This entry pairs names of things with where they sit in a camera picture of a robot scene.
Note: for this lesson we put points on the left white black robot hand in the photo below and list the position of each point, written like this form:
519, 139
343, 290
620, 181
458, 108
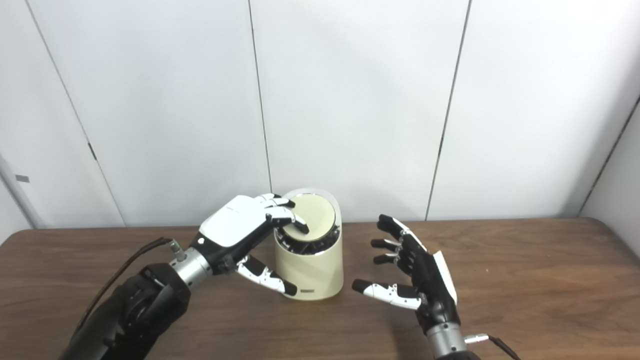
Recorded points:
235, 220

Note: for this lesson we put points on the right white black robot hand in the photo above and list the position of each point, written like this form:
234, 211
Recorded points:
432, 285

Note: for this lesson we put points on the round cream bin lid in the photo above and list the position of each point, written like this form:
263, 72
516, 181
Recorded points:
317, 215

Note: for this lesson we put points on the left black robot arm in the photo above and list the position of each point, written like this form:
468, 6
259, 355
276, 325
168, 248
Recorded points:
135, 310

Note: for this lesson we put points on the cream-colored desktop trash bin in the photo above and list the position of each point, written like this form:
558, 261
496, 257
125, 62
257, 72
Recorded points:
317, 272

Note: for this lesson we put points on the small grey wall label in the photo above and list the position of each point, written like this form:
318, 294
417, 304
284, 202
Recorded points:
22, 179

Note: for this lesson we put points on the white wall pole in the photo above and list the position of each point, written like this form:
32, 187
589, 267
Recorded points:
20, 195

